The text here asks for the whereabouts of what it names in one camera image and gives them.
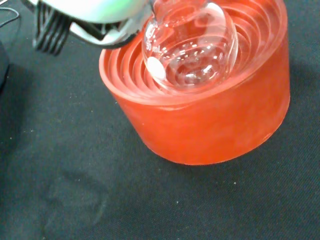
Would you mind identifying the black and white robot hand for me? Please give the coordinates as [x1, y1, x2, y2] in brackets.
[21, 0, 156, 57]

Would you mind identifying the black bench cloth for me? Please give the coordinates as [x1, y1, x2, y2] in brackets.
[0, 0, 320, 240]

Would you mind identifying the thin black probe cable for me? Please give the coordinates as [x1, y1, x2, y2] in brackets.
[0, 6, 21, 29]

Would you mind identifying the red ridged flask support ring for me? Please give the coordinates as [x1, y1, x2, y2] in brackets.
[98, 0, 291, 166]

